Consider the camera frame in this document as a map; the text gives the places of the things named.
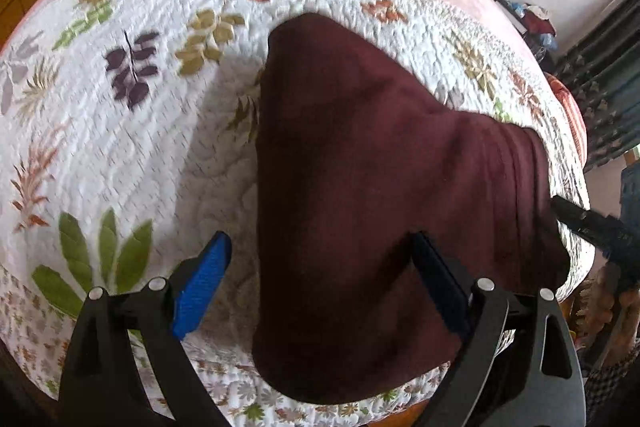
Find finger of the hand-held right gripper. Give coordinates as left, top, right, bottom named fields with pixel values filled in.
left=550, top=197, right=613, bottom=255

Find red cloth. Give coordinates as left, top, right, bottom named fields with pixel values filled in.
left=525, top=7, right=557, bottom=36

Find dark blue object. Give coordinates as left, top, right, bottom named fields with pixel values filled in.
left=620, top=149, right=640, bottom=218

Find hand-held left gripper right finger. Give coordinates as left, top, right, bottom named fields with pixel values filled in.
left=411, top=231, right=587, bottom=427

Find floral quilt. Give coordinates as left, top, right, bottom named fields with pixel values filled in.
left=0, top=0, right=591, bottom=418

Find dark patterned curtain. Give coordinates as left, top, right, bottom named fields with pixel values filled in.
left=552, top=0, right=640, bottom=172

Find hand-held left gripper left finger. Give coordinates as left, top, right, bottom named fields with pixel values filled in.
left=57, top=231, right=233, bottom=427

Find person's patterned garment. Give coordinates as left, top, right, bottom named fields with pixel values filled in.
left=575, top=267, right=640, bottom=408

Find maroon pants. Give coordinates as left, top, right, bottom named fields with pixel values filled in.
left=252, top=13, right=571, bottom=405

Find orange striped pillow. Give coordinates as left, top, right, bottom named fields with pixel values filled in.
left=545, top=74, right=588, bottom=162

